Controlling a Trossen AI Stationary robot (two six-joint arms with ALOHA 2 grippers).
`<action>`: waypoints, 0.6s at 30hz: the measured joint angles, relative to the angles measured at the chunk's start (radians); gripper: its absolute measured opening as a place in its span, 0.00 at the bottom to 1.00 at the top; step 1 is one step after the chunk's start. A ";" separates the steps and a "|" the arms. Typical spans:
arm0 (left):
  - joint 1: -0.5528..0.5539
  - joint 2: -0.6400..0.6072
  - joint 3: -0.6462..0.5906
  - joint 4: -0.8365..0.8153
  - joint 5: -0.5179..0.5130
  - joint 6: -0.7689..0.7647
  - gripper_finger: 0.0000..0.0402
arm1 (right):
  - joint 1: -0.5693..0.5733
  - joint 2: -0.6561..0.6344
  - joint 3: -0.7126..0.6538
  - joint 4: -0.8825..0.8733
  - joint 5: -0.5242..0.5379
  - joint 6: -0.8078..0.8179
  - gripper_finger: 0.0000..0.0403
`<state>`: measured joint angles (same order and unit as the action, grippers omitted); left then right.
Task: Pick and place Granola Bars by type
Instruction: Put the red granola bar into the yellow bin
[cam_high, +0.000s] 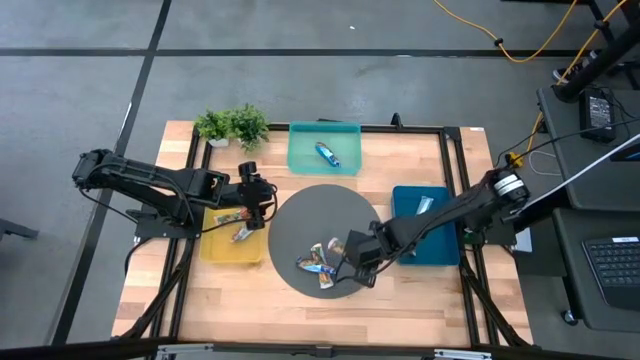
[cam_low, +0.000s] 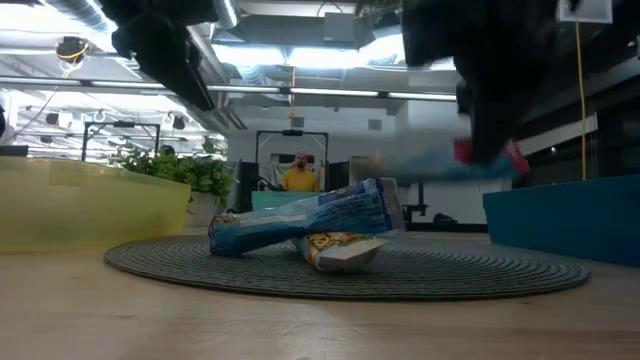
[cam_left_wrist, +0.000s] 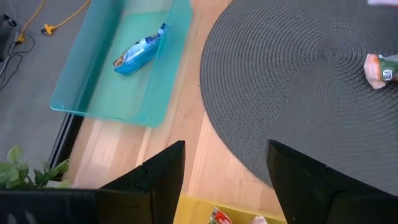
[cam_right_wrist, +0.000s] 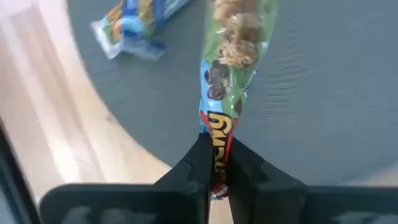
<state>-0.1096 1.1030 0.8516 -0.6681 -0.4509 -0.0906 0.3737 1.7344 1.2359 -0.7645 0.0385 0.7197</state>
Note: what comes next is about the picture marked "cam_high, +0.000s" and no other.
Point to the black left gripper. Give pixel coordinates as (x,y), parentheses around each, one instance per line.
(255,192)

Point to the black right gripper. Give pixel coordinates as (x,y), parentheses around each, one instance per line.
(367,248)

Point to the green white granola bar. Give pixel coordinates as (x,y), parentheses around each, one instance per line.
(326,281)
(336,245)
(424,204)

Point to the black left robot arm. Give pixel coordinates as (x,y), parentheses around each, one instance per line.
(150,180)

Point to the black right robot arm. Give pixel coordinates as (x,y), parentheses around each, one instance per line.
(450,215)

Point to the round grey woven placemat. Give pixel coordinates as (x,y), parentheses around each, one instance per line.
(310,225)

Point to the yellow plastic bin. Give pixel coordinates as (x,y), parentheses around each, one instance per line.
(225,247)

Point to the teal plastic bin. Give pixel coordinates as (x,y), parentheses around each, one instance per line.
(310,160)

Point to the green potted plant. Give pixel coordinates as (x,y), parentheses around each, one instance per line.
(240,125)

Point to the blue plastic bin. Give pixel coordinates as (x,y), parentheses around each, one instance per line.
(440,250)

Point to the white flat box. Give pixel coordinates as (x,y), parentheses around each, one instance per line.
(524,242)

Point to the black support bar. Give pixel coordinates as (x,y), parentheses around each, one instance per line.
(540,210)

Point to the dark grey desk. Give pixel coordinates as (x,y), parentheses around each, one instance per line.
(590,175)
(575,280)

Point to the caster wheel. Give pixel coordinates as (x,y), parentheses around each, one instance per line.
(567,316)

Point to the black gantry beam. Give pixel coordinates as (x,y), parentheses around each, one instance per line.
(75,350)

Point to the dark grey stand foot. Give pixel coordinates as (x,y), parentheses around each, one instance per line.
(15,230)

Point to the black keyboard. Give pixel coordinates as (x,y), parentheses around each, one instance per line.
(617,270)

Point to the black power brick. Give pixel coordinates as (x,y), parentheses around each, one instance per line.
(597,115)

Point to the dark tablet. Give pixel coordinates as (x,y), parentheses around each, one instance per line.
(631,152)

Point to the black desk leg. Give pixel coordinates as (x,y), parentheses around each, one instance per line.
(600,57)

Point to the black aluminium rig frame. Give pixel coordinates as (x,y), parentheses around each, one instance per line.
(410,129)

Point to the black frame bracket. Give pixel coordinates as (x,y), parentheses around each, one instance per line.
(396,120)

